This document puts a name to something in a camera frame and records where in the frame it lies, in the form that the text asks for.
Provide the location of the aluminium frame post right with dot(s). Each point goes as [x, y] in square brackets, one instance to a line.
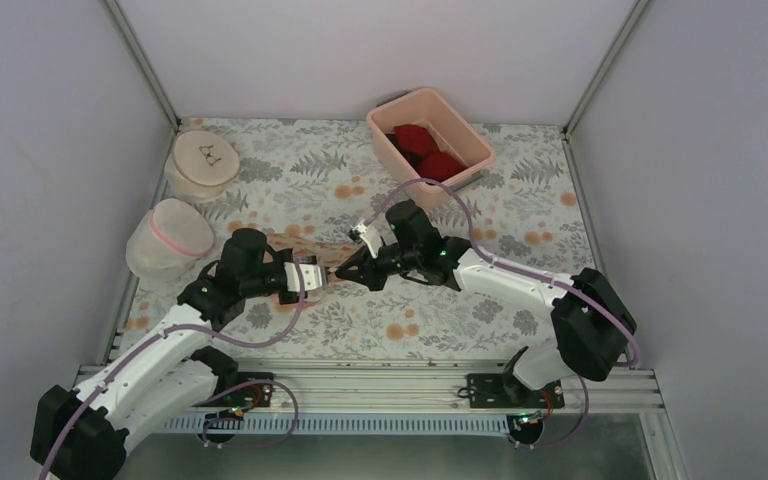
[627, 29]

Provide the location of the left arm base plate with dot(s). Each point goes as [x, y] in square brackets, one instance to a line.
[248, 390]

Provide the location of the floral patterned table mat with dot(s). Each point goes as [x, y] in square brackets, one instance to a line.
[310, 180]

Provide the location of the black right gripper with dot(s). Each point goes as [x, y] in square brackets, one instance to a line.
[368, 275]

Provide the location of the floral peach mesh laundry bag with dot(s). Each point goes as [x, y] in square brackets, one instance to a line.
[328, 254]

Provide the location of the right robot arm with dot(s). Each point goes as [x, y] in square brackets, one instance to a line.
[592, 326]

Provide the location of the aluminium front rail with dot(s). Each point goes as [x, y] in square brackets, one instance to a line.
[428, 387]

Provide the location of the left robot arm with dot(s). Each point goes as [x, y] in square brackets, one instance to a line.
[88, 431]

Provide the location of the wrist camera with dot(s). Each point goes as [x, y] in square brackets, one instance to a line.
[305, 277]
[363, 233]

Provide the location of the aluminium frame post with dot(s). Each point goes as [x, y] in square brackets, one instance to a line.
[627, 29]
[138, 54]

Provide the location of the red bra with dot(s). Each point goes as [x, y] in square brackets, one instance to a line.
[423, 154]

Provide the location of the aluminium frame post left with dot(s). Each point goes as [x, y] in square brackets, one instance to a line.
[138, 54]

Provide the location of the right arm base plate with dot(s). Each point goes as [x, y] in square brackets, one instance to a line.
[498, 391]

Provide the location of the beige round mesh laundry bag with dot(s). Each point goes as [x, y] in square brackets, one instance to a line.
[200, 166]

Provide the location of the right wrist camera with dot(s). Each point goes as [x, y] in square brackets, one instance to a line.
[363, 233]

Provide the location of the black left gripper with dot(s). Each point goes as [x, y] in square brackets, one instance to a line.
[283, 254]

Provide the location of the pink plastic bin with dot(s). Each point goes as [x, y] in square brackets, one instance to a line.
[427, 108]

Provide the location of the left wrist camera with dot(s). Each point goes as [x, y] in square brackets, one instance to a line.
[305, 277]

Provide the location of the white pink-trimmed mesh laundry bag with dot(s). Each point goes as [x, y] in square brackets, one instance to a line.
[170, 238]

